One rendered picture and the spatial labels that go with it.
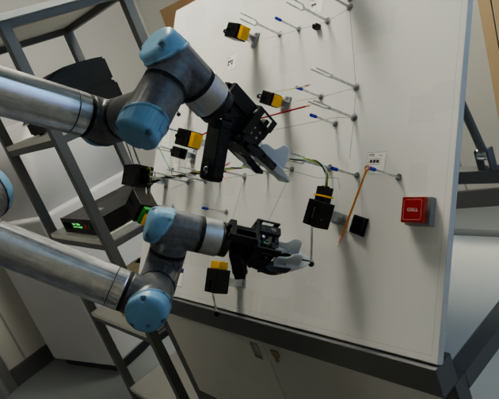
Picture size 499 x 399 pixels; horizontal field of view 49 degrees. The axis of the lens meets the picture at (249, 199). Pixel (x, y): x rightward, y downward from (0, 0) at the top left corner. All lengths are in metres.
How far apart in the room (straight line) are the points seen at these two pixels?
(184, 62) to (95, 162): 2.50
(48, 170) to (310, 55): 2.04
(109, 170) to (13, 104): 2.54
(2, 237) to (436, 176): 0.80
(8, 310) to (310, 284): 2.88
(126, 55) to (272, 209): 3.37
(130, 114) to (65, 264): 0.30
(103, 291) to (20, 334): 3.00
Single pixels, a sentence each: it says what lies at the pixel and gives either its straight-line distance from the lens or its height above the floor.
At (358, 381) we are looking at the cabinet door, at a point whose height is 0.72.
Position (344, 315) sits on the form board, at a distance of 1.21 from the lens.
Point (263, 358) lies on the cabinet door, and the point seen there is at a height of 0.69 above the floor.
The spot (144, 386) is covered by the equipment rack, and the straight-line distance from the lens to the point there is 2.68.
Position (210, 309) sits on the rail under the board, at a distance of 1.57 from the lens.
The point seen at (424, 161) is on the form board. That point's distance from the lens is 1.13.
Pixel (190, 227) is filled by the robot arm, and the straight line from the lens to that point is 1.06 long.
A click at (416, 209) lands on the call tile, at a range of 1.08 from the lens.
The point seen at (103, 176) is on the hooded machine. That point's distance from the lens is 3.38.
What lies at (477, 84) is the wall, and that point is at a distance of 3.53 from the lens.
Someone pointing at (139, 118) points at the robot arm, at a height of 1.47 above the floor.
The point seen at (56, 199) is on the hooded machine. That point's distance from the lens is 3.18.
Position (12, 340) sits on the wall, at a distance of 3.95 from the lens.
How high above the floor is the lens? 1.53
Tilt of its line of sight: 16 degrees down
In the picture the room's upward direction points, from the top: 21 degrees counter-clockwise
